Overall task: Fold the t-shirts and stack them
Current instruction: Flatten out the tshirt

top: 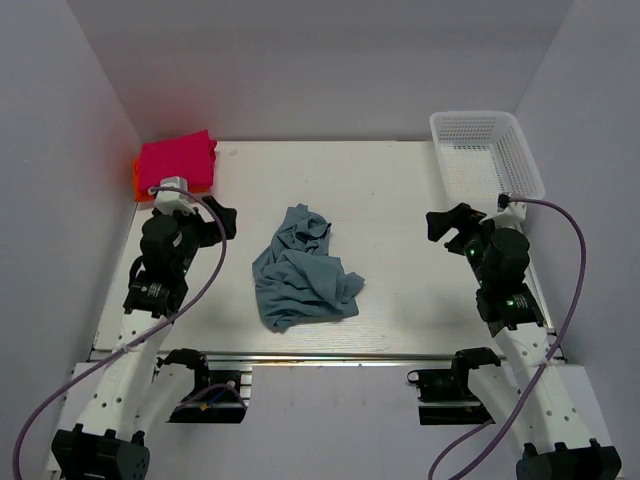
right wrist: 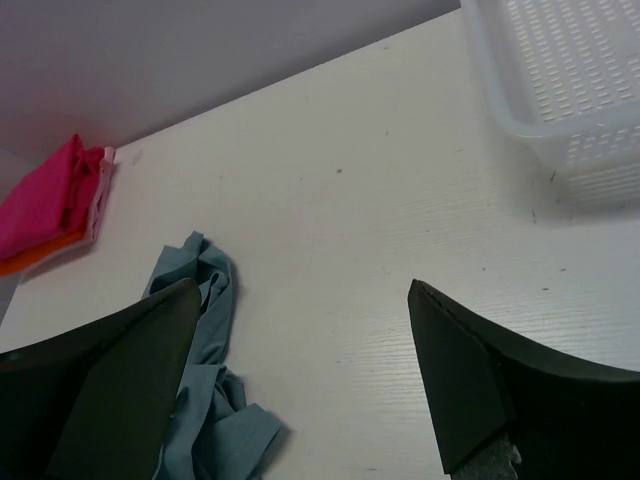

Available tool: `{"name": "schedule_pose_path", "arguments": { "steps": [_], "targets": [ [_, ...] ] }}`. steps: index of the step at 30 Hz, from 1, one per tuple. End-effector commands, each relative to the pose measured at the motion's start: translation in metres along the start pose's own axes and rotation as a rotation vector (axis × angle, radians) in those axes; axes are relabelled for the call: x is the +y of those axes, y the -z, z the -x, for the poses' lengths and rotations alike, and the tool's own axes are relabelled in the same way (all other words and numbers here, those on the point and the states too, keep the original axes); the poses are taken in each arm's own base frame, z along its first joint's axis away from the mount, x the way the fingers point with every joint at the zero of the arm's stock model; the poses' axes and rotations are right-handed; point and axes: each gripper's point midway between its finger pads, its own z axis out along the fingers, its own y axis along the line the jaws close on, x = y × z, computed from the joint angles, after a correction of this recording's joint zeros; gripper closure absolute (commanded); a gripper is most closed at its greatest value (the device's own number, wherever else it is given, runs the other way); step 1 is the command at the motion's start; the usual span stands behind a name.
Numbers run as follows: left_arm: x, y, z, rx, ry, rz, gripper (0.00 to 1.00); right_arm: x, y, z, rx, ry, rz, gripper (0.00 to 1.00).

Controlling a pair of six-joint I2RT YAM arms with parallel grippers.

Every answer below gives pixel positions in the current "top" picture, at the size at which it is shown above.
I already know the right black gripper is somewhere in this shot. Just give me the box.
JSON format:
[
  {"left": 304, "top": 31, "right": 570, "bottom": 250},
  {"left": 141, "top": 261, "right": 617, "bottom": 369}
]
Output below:
[{"left": 426, "top": 203, "right": 511, "bottom": 287}]

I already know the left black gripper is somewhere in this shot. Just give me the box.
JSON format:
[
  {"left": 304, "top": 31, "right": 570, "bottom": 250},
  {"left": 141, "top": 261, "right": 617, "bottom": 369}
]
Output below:
[{"left": 169, "top": 196, "right": 237, "bottom": 275}]

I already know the blue-grey t-shirt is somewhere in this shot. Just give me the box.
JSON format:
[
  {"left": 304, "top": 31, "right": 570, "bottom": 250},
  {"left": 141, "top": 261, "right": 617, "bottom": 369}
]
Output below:
[{"left": 252, "top": 204, "right": 365, "bottom": 333}]

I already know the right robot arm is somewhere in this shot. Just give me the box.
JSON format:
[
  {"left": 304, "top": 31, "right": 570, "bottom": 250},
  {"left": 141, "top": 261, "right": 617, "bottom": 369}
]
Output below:
[{"left": 426, "top": 194, "right": 622, "bottom": 479}]

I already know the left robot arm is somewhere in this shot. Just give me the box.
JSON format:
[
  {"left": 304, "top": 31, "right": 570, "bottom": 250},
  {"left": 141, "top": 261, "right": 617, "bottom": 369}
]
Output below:
[{"left": 51, "top": 196, "right": 237, "bottom": 479}]

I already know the folded pink t-shirt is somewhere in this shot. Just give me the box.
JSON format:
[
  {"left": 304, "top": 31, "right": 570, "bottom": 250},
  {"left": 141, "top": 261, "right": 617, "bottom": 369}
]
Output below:
[{"left": 138, "top": 130, "right": 217, "bottom": 193}]

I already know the white plastic basket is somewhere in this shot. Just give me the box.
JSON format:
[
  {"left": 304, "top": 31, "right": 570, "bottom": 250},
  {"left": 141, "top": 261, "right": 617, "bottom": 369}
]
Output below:
[{"left": 429, "top": 111, "right": 546, "bottom": 213}]

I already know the folded orange t-shirt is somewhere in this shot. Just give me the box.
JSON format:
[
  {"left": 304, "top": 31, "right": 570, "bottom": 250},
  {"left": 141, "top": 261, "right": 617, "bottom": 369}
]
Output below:
[{"left": 132, "top": 157, "right": 154, "bottom": 203}]

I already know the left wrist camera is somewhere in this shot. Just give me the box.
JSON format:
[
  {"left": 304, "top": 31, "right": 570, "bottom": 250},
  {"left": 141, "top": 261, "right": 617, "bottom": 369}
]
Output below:
[{"left": 148, "top": 176, "right": 195, "bottom": 215}]

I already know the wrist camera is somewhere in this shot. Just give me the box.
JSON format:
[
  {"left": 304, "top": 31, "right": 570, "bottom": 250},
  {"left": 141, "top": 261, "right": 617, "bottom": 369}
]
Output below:
[
  {"left": 148, "top": 176, "right": 195, "bottom": 215},
  {"left": 480, "top": 193, "right": 527, "bottom": 228}
]

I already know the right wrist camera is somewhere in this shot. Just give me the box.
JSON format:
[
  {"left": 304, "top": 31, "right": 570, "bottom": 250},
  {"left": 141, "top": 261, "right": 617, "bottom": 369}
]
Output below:
[{"left": 480, "top": 193, "right": 527, "bottom": 228}]

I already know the aluminium table rail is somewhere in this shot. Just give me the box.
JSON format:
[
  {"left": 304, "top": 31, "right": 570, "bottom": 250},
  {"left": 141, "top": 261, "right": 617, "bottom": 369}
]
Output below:
[{"left": 87, "top": 349, "right": 569, "bottom": 367}]

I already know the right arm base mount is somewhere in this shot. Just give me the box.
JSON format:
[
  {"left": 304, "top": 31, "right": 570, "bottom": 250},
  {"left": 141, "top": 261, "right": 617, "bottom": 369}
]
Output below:
[{"left": 407, "top": 347, "right": 501, "bottom": 426}]

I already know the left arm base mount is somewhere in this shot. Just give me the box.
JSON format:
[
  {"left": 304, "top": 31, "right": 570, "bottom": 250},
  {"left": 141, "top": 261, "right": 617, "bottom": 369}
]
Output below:
[{"left": 156, "top": 348, "right": 248, "bottom": 425}]

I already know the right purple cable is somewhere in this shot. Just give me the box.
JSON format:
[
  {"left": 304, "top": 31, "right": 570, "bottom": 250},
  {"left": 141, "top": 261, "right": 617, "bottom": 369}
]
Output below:
[{"left": 427, "top": 195, "right": 588, "bottom": 480}]

